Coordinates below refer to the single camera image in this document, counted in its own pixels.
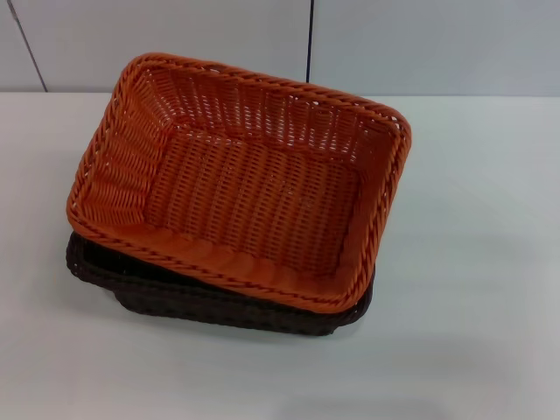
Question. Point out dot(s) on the orange woven basket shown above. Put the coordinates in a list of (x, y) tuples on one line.
[(245, 188)]

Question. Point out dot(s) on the dark brown woven basket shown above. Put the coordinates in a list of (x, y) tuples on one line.
[(245, 306)]

